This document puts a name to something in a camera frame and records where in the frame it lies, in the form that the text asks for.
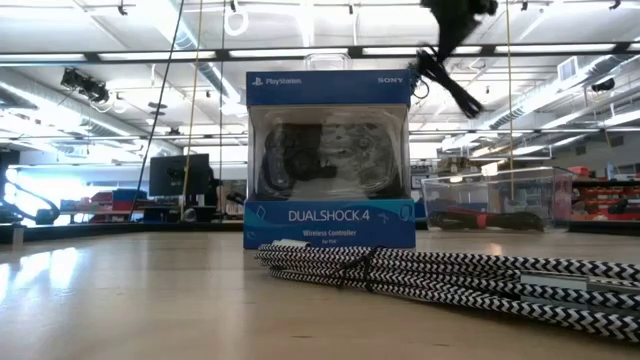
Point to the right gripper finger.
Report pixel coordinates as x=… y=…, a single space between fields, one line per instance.
x=447 y=20
x=480 y=7

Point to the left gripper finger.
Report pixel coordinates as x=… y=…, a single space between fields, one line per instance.
x=46 y=216

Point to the black ceiling-mounted device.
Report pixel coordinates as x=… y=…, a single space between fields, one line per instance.
x=87 y=86

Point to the black computer monitor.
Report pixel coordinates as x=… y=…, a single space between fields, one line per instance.
x=177 y=175

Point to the red storage shelves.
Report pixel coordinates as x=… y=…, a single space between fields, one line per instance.
x=605 y=197

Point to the black aluminium table frame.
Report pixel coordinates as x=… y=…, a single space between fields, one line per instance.
x=125 y=230

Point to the blue DualShock controller box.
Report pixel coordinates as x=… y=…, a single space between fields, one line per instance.
x=330 y=220

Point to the clear plastic container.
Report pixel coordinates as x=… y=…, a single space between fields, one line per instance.
x=500 y=190

